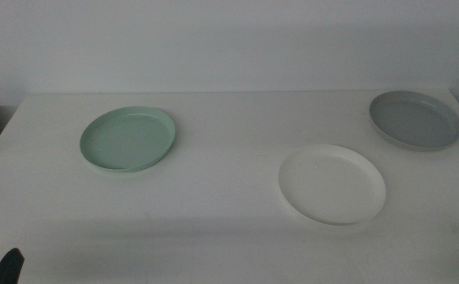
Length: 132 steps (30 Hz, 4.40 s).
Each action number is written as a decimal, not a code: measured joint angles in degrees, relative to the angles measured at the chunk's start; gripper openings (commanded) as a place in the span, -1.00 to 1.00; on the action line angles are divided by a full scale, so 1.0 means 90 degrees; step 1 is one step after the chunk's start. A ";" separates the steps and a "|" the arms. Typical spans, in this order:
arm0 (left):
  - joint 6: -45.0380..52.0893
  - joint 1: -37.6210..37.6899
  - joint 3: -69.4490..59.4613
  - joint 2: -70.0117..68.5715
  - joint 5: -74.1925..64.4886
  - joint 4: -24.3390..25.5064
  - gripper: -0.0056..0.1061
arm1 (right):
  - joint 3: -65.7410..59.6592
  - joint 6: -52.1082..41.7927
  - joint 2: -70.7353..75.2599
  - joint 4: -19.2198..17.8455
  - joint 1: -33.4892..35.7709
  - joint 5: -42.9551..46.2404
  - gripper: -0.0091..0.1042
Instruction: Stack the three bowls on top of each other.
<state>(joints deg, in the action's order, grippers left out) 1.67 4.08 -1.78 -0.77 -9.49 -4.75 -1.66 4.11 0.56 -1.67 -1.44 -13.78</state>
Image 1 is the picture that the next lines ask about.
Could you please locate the pale green shallow bowl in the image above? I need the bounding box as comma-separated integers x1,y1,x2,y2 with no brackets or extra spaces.
79,105,177,174

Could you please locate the blue-grey shallow bowl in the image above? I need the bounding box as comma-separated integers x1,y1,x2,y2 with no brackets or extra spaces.
368,90,459,151

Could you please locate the white shallow bowl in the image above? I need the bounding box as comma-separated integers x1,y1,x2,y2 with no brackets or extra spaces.
278,143,387,227

